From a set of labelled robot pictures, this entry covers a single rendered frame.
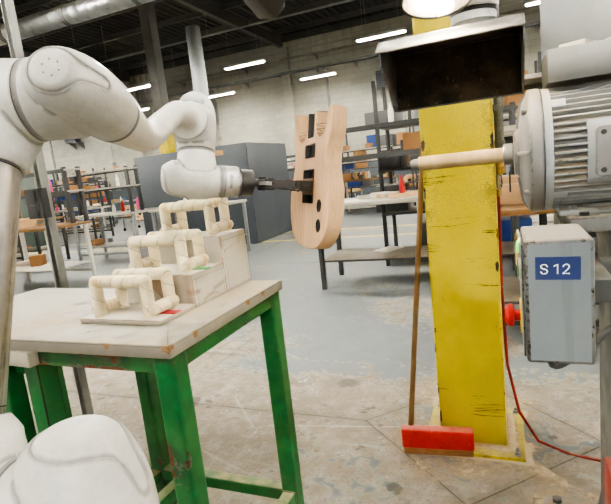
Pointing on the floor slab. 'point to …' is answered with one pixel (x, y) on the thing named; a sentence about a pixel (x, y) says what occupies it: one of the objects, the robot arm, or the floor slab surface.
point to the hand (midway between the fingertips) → (307, 186)
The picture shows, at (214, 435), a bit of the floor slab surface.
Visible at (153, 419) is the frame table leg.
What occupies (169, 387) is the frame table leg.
